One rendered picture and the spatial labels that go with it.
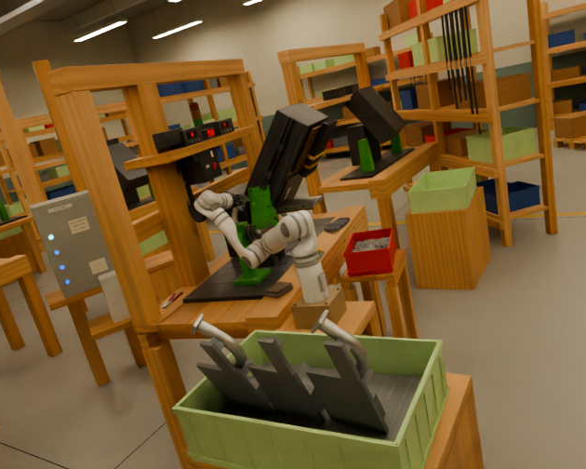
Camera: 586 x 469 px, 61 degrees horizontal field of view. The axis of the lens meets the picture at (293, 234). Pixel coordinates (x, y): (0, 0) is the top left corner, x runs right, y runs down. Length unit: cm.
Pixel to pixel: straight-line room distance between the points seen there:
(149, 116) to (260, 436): 156
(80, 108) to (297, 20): 1059
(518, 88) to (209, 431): 394
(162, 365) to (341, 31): 1032
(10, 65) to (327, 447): 1289
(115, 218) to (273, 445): 118
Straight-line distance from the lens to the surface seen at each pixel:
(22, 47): 1389
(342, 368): 113
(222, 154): 838
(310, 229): 173
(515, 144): 471
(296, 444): 123
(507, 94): 463
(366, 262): 231
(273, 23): 1278
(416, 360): 146
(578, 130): 853
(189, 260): 245
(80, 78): 212
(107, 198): 208
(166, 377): 232
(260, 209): 245
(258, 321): 192
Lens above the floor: 167
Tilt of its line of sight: 16 degrees down
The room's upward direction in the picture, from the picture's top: 13 degrees counter-clockwise
